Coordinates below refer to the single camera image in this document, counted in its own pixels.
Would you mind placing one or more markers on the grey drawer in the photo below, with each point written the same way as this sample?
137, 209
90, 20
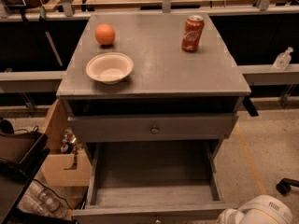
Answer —
152, 183
123, 128

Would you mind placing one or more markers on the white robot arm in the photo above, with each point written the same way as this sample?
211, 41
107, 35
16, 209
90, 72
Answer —
263, 209

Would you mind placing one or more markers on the grey wooden drawer cabinet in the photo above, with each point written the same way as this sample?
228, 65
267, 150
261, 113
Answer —
166, 80

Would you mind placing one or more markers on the grey top drawer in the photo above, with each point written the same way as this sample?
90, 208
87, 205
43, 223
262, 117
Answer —
123, 128

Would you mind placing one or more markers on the white paper bowl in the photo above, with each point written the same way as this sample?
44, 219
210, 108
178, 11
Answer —
109, 68

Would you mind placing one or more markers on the orange ball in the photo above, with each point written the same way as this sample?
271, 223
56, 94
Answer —
104, 34

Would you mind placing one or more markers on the red cola can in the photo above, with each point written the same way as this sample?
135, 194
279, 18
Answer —
194, 26

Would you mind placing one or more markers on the cardboard box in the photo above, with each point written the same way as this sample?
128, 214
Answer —
58, 167

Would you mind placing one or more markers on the clear plastic bottles bag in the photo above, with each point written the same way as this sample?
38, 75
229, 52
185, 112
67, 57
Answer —
40, 200

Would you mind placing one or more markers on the black plastic bin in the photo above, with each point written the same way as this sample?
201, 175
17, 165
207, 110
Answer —
21, 155

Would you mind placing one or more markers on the clear sanitizer pump bottle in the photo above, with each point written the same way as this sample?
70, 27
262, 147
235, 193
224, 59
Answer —
283, 59

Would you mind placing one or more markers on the black office chair caster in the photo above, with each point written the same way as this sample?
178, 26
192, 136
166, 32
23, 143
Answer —
284, 186

